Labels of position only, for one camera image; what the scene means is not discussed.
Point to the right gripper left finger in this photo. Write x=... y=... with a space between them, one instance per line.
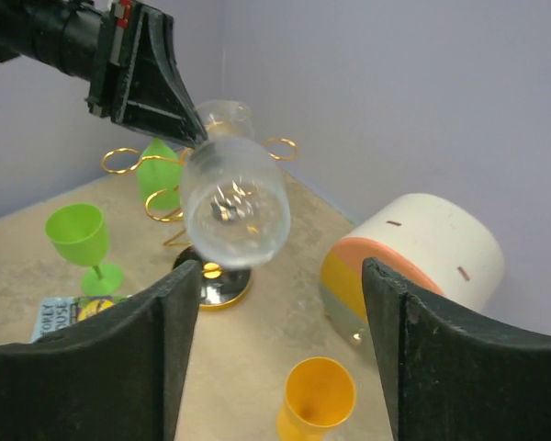
x=118 y=375

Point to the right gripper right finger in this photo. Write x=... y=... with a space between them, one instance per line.
x=450 y=373

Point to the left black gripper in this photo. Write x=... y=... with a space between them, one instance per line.
x=135 y=81

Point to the clear wine glass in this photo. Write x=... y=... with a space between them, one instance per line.
x=226 y=118
x=235 y=204

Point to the green plastic goblet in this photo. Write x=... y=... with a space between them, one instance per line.
x=79 y=234
x=154 y=175

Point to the orange plastic goblet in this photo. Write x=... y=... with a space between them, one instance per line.
x=319 y=395

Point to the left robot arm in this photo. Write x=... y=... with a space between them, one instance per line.
x=61 y=34

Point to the gold wine glass rack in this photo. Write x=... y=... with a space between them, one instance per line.
x=221 y=286

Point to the blue treehouse book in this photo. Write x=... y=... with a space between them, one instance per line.
x=56 y=313

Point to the pastel mini drawer chest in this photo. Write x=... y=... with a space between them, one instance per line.
x=430 y=241

